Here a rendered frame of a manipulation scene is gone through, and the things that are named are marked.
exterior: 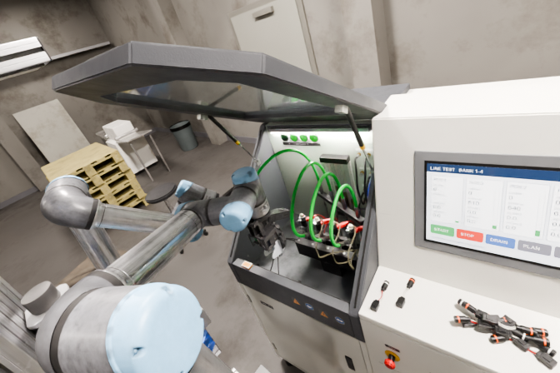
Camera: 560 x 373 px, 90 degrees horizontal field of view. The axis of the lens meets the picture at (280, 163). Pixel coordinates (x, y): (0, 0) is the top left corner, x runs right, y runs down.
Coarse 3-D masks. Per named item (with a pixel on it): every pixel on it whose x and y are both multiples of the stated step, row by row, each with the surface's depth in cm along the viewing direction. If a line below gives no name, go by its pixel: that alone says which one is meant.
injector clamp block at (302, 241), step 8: (304, 232) 139; (304, 240) 134; (312, 240) 136; (328, 240) 130; (304, 248) 133; (312, 248) 129; (320, 248) 127; (328, 248) 125; (336, 248) 124; (344, 248) 126; (352, 248) 122; (312, 256) 133; (328, 256) 125; (336, 256) 122; (344, 256) 119; (328, 264) 129; (336, 264) 125; (344, 264) 122; (352, 264) 118; (336, 272) 129; (344, 272) 130
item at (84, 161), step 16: (96, 144) 462; (64, 160) 429; (80, 160) 400; (96, 160) 375; (112, 160) 398; (48, 176) 375; (80, 176) 389; (96, 176) 378; (112, 176) 400; (128, 176) 411; (96, 192) 408; (112, 192) 397; (128, 192) 415
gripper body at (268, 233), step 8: (264, 216) 85; (248, 224) 85; (256, 224) 84; (264, 224) 88; (272, 224) 90; (256, 232) 87; (264, 232) 87; (272, 232) 88; (256, 240) 90; (264, 240) 85; (272, 240) 89; (264, 248) 88
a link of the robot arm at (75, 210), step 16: (48, 192) 82; (64, 192) 82; (80, 192) 86; (48, 208) 80; (64, 208) 80; (80, 208) 81; (96, 208) 84; (112, 208) 88; (128, 208) 92; (64, 224) 81; (80, 224) 82; (96, 224) 85; (112, 224) 87; (128, 224) 90; (144, 224) 92; (160, 224) 95; (192, 240) 101
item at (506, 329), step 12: (480, 312) 83; (468, 324) 83; (480, 324) 80; (492, 324) 79; (504, 324) 80; (516, 324) 80; (492, 336) 78; (504, 336) 77; (516, 336) 77; (528, 336) 75; (528, 348) 74; (540, 348) 74; (540, 360) 72; (552, 360) 71
